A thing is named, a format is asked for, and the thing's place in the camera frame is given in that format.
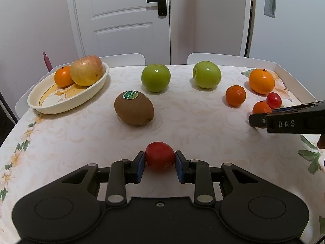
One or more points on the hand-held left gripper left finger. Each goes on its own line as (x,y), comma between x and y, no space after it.
(139,166)

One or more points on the white chair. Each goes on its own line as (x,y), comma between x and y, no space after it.
(292,81)
(124,59)

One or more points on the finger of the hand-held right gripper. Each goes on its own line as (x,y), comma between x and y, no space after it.
(257,120)
(299,106)

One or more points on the small tangerine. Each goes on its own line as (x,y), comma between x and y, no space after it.
(261,107)

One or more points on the person's right hand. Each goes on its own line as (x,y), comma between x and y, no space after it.
(322,142)

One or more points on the large orange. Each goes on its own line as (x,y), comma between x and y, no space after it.
(261,81)

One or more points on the white sliding door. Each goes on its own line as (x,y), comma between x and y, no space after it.
(299,43)

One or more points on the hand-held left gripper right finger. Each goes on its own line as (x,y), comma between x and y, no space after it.
(180,167)

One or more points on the brown kiwi with green sticker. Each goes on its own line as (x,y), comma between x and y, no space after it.
(133,109)

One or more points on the cream oval bowl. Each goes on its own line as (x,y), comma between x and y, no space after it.
(63,104)

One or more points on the white panelled door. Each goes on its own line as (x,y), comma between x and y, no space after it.
(119,17)

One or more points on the red-yellow apple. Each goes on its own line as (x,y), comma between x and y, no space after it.
(86,70)

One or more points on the green apple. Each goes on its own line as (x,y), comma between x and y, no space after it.
(207,75)
(155,78)

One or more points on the red cherry tomato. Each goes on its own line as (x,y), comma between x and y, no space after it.
(274,100)

